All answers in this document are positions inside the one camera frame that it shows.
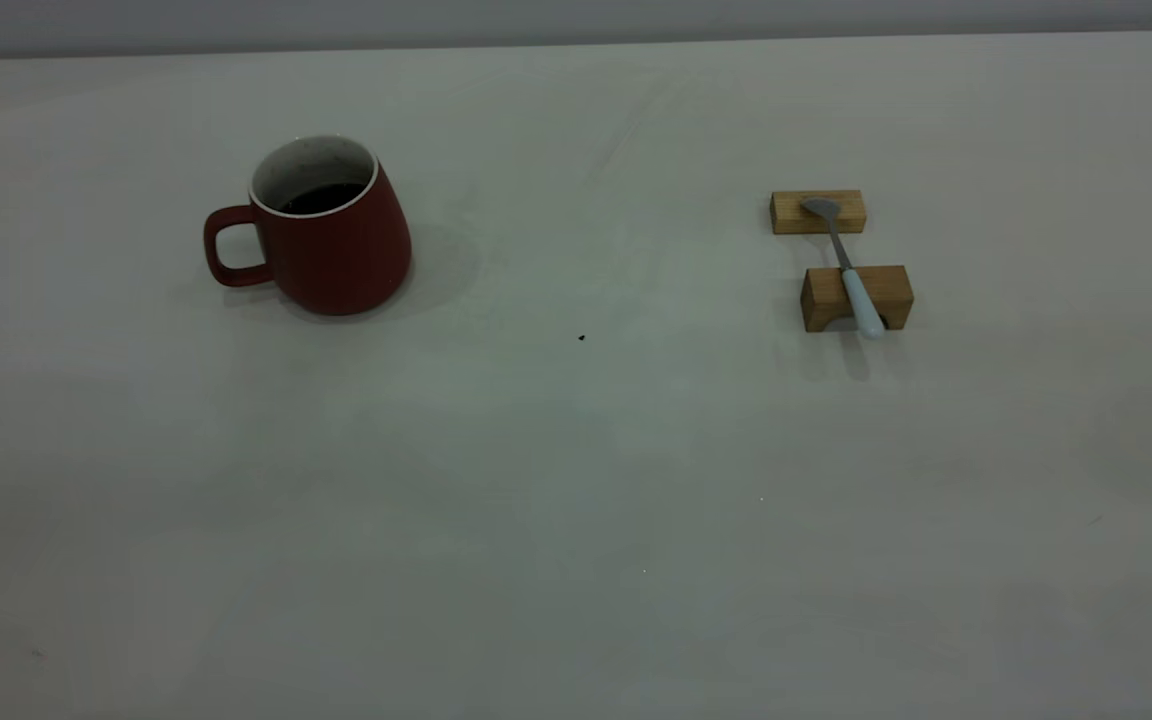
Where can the arched wooden block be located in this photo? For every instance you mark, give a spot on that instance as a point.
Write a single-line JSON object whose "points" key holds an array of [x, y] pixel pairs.
{"points": [[893, 290]]}

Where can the flat rectangular wooden block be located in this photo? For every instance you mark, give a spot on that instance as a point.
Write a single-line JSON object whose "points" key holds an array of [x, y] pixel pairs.
{"points": [[791, 217]]}

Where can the red ceramic mug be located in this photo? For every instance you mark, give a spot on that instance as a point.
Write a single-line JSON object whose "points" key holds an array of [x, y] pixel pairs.
{"points": [[336, 250]]}

